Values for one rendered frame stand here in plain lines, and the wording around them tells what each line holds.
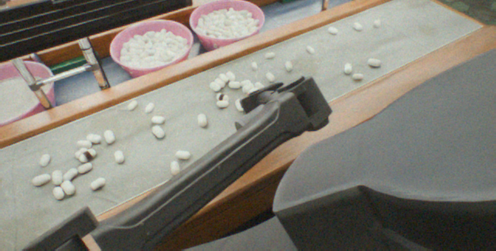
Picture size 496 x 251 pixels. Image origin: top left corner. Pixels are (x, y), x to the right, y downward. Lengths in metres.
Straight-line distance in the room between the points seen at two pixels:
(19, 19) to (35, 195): 0.39
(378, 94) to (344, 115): 0.14
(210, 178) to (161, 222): 0.07
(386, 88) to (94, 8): 0.75
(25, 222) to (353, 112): 0.80
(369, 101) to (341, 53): 0.24
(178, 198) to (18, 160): 0.63
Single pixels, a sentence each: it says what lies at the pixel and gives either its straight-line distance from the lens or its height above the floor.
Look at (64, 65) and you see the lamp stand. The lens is 1.21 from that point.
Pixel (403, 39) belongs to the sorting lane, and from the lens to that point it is 1.25.
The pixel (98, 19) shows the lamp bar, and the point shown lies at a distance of 0.67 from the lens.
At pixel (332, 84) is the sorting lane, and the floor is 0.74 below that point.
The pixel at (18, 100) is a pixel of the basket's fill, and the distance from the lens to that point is 1.12.
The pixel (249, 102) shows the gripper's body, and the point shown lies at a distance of 0.64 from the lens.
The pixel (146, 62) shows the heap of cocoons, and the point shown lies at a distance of 1.09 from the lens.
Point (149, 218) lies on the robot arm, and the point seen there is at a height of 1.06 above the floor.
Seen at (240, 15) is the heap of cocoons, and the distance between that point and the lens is 1.25.
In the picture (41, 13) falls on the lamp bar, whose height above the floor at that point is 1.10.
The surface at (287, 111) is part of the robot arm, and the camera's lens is 0.46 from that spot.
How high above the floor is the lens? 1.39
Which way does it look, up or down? 48 degrees down
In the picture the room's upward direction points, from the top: straight up
